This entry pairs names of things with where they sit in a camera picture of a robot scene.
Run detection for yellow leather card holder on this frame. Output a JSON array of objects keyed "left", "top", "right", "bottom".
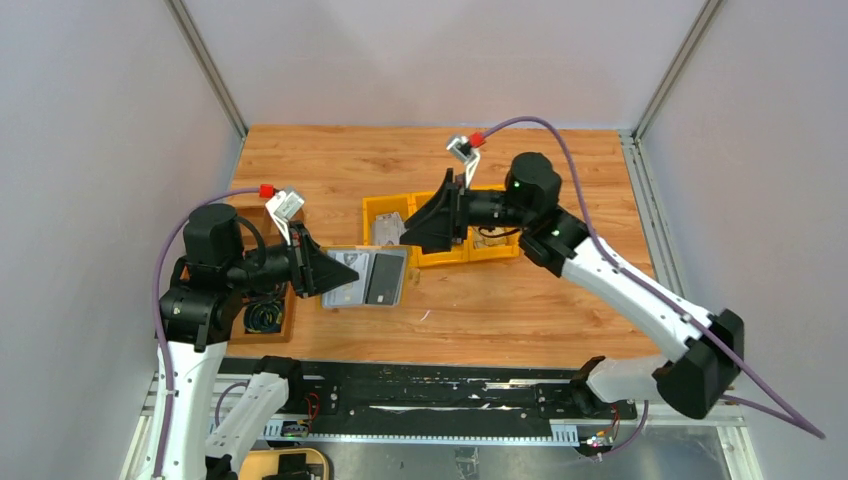
[{"left": 320, "top": 245, "right": 413, "bottom": 310}]

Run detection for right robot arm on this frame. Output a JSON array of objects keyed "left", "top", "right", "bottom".
[{"left": 400, "top": 152, "right": 745, "bottom": 419}]

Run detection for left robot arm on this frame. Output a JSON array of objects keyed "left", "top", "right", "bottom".
[{"left": 134, "top": 203, "right": 359, "bottom": 479}]

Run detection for gold cards in bin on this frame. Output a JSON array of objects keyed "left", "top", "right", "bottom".
[{"left": 473, "top": 236, "right": 509, "bottom": 250}]

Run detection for cards in yellow bin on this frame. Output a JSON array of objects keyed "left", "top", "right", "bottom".
[{"left": 371, "top": 212, "right": 405, "bottom": 246}]

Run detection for yellow plastic bin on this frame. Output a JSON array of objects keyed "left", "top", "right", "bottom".
[{"left": 362, "top": 192, "right": 520, "bottom": 268}]

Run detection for wooden compartment tray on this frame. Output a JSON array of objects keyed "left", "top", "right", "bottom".
[{"left": 178, "top": 204, "right": 306, "bottom": 345}]

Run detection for yellow tray with phone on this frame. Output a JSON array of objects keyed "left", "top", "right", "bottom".
[{"left": 238, "top": 447, "right": 332, "bottom": 480}]

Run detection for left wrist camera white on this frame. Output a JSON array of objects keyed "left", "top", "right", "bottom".
[{"left": 265, "top": 187, "right": 305, "bottom": 244}]

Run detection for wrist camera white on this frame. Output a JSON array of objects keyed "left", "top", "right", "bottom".
[
  {"left": 265, "top": 187, "right": 305, "bottom": 244},
  {"left": 446, "top": 135, "right": 481, "bottom": 189}
]

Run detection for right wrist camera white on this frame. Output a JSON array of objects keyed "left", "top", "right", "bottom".
[{"left": 446, "top": 135, "right": 481, "bottom": 189}]

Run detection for aluminium frame rails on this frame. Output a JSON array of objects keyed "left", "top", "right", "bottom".
[{"left": 134, "top": 133, "right": 745, "bottom": 479}]

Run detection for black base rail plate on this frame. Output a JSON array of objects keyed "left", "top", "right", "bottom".
[{"left": 231, "top": 357, "right": 641, "bottom": 440}]

